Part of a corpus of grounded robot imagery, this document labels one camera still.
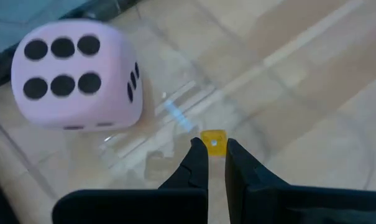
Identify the clear acrylic box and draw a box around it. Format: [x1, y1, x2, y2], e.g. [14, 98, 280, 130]
[97, 0, 376, 190]

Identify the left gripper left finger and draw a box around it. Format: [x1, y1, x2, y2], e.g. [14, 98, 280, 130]
[52, 137, 209, 224]

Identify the large pink foam die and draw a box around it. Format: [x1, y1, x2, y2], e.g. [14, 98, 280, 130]
[11, 18, 144, 131]

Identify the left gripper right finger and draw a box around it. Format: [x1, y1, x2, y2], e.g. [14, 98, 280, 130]
[224, 138, 376, 224]

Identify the small yellow translucent die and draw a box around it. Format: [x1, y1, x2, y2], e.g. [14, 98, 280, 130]
[200, 129, 228, 157]

